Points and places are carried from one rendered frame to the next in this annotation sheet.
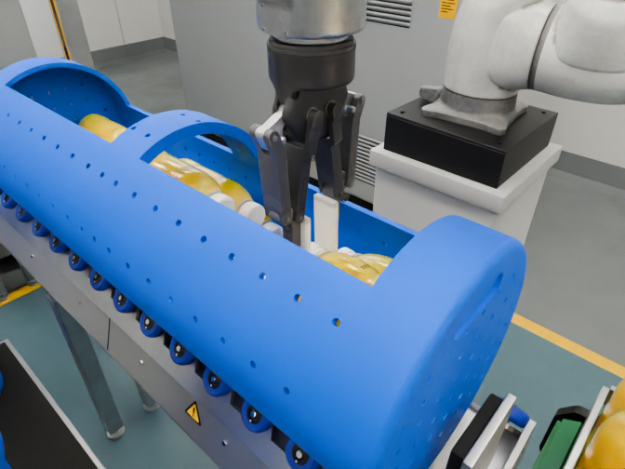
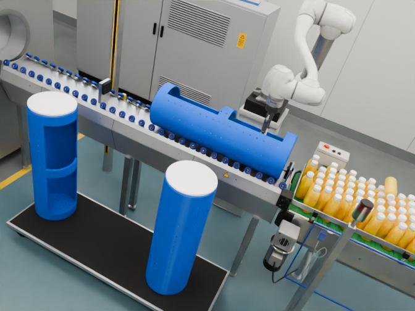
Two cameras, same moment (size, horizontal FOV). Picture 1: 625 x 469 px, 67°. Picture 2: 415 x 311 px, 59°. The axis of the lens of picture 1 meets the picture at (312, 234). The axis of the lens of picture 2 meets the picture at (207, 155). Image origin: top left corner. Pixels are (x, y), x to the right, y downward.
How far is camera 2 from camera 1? 1.76 m
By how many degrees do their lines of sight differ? 22
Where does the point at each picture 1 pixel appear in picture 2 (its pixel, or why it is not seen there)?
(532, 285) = not seen: hidden behind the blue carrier
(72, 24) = (118, 50)
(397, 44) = (217, 52)
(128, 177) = (226, 123)
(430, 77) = (230, 69)
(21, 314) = not seen: hidden behind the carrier
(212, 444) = (231, 181)
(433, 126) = (260, 104)
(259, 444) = (247, 176)
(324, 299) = (275, 144)
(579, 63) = not seen: hidden behind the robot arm
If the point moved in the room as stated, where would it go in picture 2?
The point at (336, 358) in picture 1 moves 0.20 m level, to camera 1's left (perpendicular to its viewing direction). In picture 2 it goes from (278, 152) to (246, 152)
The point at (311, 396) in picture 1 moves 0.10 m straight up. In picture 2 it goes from (273, 158) to (279, 144)
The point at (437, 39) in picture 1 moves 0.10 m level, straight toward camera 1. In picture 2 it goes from (234, 55) to (236, 58)
